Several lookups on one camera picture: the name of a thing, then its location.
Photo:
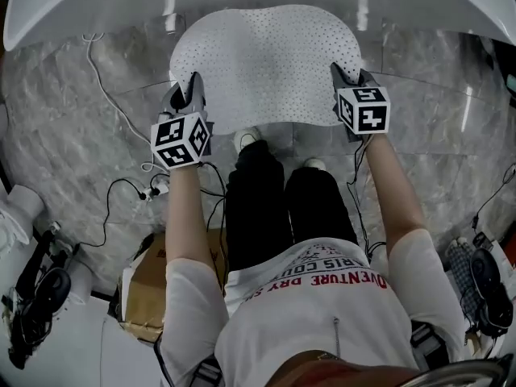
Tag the person's left white shoe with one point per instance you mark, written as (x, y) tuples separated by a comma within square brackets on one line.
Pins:
[(246, 137)]

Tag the black rounded device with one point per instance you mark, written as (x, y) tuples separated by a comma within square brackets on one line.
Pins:
[(489, 288)]

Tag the person's right white shoe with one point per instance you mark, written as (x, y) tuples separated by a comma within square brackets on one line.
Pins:
[(314, 163)]

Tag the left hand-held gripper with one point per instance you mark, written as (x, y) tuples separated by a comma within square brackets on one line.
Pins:
[(177, 139)]

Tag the person's white printed shirt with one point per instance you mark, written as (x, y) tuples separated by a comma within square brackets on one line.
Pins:
[(314, 317)]

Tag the person's white shoe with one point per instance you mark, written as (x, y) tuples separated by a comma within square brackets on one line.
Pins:
[(246, 137), (314, 163)]

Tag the person's left forearm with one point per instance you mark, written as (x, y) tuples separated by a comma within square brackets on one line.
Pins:
[(188, 216)]

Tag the brown cardboard box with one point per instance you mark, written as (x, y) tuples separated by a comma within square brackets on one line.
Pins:
[(145, 280)]

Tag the person's right forearm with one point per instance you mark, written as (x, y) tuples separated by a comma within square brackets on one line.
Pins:
[(393, 188)]

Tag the white perforated bath mat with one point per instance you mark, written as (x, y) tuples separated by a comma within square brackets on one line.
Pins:
[(266, 67)]

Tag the checked grey cloth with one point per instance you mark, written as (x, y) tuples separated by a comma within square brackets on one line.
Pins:
[(459, 268)]

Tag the white plug adapter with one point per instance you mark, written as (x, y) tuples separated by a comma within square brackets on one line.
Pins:
[(158, 190)]

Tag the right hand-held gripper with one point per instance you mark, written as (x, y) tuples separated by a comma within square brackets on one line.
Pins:
[(364, 109)]

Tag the white round pipe fixture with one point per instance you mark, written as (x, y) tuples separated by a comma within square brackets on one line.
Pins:
[(20, 212)]

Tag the person's black trousers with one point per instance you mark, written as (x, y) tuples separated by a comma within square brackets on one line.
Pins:
[(278, 212)]

